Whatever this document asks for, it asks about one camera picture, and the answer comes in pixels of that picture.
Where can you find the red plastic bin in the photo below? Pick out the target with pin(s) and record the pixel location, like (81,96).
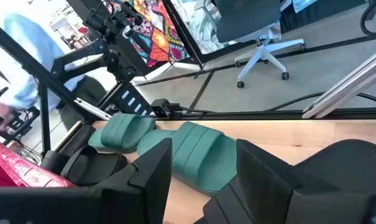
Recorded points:
(16,171)

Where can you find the black frame post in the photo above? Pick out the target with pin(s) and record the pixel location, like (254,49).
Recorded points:
(44,121)

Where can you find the colourful patterned cloth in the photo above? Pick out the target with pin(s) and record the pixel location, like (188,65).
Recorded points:
(159,34)

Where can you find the office chair with white base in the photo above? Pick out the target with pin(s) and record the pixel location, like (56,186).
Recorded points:
(256,25)

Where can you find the person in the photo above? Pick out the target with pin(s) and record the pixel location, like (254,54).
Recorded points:
(29,68)

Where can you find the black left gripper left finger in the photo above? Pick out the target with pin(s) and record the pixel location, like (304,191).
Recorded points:
(144,186)

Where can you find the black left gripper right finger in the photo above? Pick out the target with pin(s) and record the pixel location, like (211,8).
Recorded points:
(256,186)

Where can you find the silver aluminium extrusion bar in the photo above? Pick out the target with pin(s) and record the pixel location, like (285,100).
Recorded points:
(346,87)

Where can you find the black control box white labels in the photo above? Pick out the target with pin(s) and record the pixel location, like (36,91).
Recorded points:
(128,99)

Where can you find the black frame rail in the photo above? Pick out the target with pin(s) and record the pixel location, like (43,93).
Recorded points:
(268,114)

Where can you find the small black camera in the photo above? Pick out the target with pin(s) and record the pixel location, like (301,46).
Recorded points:
(161,108)

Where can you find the green rubber slide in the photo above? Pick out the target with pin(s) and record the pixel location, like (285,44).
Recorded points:
(200,155)
(122,132)

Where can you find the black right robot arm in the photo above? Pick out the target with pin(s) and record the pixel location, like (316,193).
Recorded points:
(82,59)

